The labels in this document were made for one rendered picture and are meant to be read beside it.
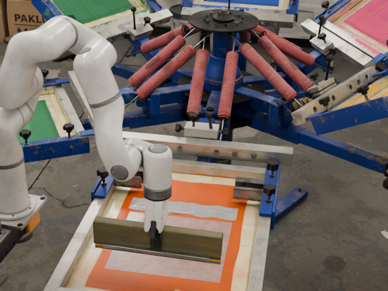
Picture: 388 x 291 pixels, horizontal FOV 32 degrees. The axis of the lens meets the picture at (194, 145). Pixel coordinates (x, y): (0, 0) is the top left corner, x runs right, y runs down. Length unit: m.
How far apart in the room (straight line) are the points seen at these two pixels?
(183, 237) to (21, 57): 0.63
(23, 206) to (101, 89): 0.47
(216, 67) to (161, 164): 1.30
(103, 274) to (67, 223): 1.91
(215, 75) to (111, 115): 1.32
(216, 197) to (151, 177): 0.63
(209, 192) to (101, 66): 0.85
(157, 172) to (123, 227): 0.22
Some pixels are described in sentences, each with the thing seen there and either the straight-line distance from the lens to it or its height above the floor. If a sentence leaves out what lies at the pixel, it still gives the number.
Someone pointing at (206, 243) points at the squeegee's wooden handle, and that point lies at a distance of 1.85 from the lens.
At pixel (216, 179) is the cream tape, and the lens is 2.44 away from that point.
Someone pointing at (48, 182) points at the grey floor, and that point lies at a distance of 4.29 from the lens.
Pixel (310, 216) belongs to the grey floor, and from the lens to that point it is 4.00.
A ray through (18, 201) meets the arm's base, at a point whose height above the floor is 1.18.
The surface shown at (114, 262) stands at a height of 0.95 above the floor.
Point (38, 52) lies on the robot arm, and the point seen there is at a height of 1.64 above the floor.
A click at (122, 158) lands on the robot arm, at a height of 1.40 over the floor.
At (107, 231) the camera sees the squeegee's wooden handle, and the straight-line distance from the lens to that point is 1.90.
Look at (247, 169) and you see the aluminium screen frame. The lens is 2.44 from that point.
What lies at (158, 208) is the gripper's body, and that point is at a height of 1.24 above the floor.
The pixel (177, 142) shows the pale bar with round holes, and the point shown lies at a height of 1.04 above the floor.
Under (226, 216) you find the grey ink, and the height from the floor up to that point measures 0.96.
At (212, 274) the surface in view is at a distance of 2.01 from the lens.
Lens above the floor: 2.23
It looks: 29 degrees down
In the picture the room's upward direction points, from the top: 1 degrees clockwise
